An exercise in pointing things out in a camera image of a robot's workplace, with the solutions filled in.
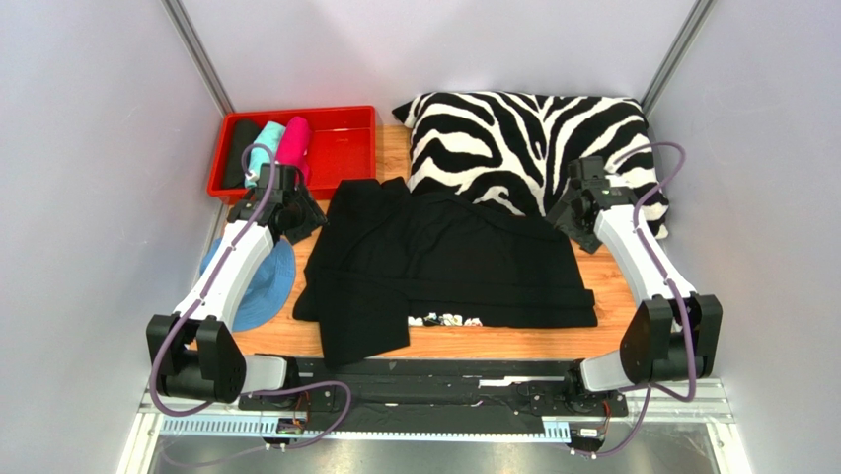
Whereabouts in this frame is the blue bucket hat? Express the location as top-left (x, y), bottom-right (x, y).
top-left (228, 238), bottom-right (296, 332)

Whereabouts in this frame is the black t shirt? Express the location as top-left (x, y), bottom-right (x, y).
top-left (293, 179), bottom-right (597, 367)

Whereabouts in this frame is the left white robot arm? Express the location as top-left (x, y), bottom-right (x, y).
top-left (146, 165), bottom-right (327, 405)

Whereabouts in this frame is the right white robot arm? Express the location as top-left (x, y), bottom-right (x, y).
top-left (547, 156), bottom-right (723, 402)

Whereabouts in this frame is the rolled pink shirt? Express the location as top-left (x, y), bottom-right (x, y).
top-left (275, 117), bottom-right (312, 185)

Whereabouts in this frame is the rolled teal shirt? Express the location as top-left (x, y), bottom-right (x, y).
top-left (244, 121), bottom-right (286, 189)

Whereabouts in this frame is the red plastic bin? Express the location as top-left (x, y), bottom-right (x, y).
top-left (206, 105), bottom-right (377, 205)

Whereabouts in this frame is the zebra print pillow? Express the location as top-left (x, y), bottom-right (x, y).
top-left (391, 91), bottom-right (659, 216)

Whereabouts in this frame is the rolled black shirt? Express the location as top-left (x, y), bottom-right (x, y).
top-left (221, 119), bottom-right (262, 190)

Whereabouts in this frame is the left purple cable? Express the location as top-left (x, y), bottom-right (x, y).
top-left (147, 142), bottom-right (352, 461)

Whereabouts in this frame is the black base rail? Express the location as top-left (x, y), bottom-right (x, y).
top-left (238, 357), bottom-right (629, 435)

